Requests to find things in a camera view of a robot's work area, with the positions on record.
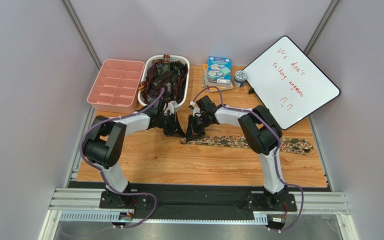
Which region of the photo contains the pink divided tray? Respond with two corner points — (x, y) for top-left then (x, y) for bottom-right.
(86, 59), (145, 114)

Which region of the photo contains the aluminium rail frame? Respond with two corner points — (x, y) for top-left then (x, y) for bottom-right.
(39, 183), (358, 240)

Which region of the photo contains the patterned paisley necktie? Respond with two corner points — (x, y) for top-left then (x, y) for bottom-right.
(180, 136), (314, 155)

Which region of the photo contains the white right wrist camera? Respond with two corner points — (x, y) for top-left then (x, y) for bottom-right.
(188, 101), (201, 117)

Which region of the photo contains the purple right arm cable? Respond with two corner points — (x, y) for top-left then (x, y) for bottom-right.
(191, 85), (305, 233)

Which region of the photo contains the blue packaged book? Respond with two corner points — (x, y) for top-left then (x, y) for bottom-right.
(204, 55), (232, 86)

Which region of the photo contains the white dry-erase board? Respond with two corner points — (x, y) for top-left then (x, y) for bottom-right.
(244, 35), (341, 130)

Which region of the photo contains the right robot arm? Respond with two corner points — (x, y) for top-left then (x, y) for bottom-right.
(186, 95), (288, 205)

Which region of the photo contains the white perforated basket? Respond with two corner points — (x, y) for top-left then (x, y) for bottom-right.
(137, 54), (190, 112)

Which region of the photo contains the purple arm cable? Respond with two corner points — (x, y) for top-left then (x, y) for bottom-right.
(78, 87), (166, 230)
(191, 85), (305, 233)

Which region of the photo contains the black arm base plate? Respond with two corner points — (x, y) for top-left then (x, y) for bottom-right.
(68, 180), (331, 221)

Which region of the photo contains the pile of dark ties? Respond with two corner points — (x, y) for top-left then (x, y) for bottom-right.
(139, 59), (189, 104)

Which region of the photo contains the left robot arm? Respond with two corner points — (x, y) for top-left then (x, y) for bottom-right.
(80, 100), (186, 207)

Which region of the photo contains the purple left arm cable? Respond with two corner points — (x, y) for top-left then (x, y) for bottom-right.
(78, 87), (166, 230)

